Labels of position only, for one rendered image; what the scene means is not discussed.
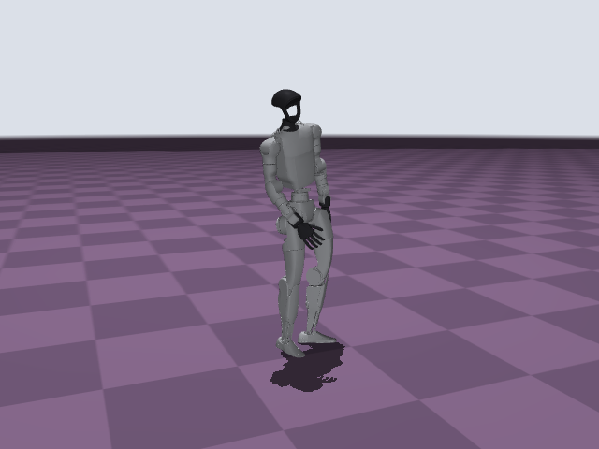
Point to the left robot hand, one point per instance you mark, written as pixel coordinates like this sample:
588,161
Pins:
326,206

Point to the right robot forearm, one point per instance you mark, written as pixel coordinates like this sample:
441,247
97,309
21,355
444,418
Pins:
281,202

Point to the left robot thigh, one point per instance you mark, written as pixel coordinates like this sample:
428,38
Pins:
316,275

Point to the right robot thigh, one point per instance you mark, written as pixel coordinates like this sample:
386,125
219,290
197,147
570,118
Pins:
294,251

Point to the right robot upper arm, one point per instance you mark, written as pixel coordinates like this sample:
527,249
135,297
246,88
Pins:
269,150

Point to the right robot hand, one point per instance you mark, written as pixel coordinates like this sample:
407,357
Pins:
306,231

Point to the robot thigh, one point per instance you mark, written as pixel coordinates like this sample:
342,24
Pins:
316,275
294,251

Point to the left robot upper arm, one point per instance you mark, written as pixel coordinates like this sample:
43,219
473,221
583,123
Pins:
320,164

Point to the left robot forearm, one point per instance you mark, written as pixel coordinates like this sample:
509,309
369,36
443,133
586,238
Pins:
322,185

